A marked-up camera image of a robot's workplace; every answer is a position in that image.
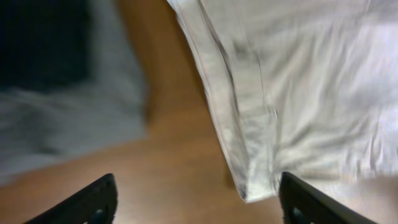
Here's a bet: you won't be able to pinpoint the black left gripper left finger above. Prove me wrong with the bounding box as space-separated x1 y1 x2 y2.
26 174 118 224

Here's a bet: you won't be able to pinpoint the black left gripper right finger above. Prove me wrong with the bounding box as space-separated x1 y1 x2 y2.
279 172 376 224

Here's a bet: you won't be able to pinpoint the beige shorts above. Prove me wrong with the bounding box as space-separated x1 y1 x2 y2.
170 0 397 202

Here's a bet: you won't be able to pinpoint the folded grey garment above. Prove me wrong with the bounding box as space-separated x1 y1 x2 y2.
1 0 147 184

